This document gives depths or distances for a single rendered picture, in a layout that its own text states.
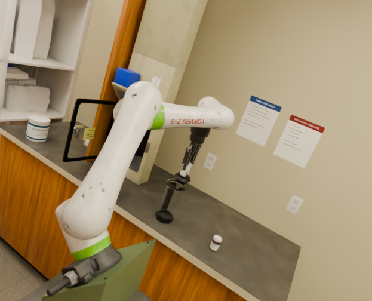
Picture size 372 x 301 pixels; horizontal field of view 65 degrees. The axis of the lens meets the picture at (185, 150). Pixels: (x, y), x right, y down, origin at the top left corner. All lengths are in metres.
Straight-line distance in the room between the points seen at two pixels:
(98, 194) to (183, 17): 1.19
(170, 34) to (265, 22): 0.62
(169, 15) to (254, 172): 1.10
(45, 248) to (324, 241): 1.82
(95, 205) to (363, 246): 1.66
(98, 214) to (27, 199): 1.50
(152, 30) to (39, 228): 1.49
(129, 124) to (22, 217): 1.62
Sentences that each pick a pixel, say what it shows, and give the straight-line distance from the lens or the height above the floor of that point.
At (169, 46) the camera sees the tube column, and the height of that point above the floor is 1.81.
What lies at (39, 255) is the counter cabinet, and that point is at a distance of 2.38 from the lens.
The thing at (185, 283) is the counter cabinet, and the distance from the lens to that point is 1.65.
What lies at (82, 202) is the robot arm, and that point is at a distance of 0.84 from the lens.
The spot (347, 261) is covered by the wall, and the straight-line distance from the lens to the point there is 2.15.
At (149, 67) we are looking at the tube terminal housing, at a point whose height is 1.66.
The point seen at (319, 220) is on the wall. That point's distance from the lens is 2.06.
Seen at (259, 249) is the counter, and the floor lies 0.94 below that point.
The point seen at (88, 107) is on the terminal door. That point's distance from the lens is 1.80.
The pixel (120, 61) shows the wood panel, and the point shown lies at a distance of 1.93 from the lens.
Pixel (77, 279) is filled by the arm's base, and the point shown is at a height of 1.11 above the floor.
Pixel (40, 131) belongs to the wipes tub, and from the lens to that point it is 2.19.
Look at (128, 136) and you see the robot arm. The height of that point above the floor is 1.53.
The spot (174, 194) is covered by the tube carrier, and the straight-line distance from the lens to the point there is 1.56.
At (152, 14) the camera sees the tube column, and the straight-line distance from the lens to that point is 1.87.
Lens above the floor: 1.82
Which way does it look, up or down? 18 degrees down
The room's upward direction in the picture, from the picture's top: 20 degrees clockwise
